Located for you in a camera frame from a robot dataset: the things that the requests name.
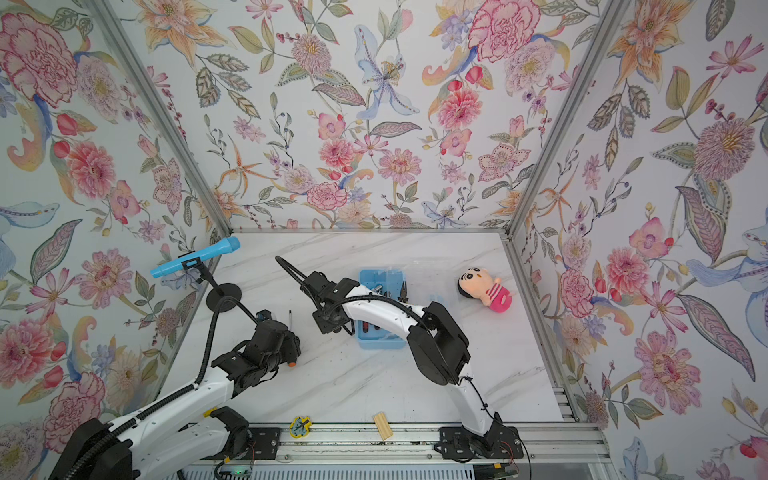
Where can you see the orange handled screwdriver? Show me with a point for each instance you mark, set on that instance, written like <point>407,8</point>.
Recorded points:
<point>293,342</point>

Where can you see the blue toy microphone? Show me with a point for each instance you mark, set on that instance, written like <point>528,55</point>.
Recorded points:
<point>223,247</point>

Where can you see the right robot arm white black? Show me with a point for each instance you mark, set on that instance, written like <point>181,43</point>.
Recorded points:
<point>439,347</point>

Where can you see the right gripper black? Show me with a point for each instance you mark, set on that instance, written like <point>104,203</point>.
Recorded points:
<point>324,327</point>

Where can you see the black microphone stand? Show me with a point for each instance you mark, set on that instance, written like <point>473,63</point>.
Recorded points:
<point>221,297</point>

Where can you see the aluminium front rail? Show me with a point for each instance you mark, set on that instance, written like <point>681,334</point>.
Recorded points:
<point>539,443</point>

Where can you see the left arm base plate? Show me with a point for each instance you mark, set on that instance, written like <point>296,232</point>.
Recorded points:
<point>252,444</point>

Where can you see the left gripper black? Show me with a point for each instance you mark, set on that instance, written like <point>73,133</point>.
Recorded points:
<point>291,342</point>

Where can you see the blue plastic tool box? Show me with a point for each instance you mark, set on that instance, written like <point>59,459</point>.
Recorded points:
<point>425,285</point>

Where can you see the black handled tool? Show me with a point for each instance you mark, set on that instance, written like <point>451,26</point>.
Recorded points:
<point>403,294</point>

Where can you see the small wooden block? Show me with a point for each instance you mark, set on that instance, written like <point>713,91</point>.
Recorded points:
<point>383,426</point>

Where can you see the cartoon boy plush doll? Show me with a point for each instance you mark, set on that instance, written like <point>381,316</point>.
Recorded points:
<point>479,284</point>

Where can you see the yellow blue sticker badge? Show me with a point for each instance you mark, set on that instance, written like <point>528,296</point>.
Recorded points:
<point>300,427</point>

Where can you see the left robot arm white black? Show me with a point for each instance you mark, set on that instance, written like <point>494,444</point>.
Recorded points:
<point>192,423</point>

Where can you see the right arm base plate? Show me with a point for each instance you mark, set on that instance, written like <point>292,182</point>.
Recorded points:
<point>459,444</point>

